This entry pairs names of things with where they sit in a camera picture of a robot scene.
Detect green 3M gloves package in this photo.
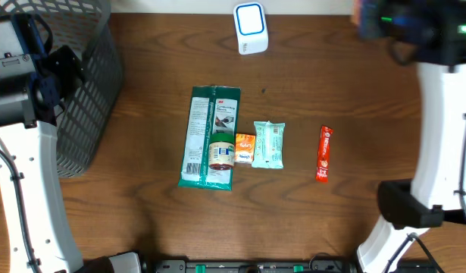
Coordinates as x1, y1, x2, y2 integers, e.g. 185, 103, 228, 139
178, 86, 241, 191

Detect green lid glass jar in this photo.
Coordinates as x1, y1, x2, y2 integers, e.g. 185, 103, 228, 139
208, 133, 236, 171

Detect red snack bar wrapper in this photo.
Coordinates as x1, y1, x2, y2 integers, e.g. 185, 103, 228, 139
316, 125, 333, 183

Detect orange tissue pack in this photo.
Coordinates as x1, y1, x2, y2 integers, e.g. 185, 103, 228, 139
351, 0, 363, 27
235, 133, 256, 164

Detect mint green wipes packet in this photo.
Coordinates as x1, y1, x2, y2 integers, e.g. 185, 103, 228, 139
252, 121, 285, 169

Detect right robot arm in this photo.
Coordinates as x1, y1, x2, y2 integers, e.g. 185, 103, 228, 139
353, 0, 466, 273

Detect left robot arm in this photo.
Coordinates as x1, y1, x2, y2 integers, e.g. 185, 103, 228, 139
0, 13, 146, 272

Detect white barcode scanner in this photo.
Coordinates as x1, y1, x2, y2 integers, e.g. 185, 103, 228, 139
233, 2, 269, 55

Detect grey plastic mesh basket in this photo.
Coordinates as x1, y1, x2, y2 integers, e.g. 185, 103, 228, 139
0, 0, 123, 177

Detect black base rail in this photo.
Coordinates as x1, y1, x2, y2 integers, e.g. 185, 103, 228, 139
152, 259, 434, 273

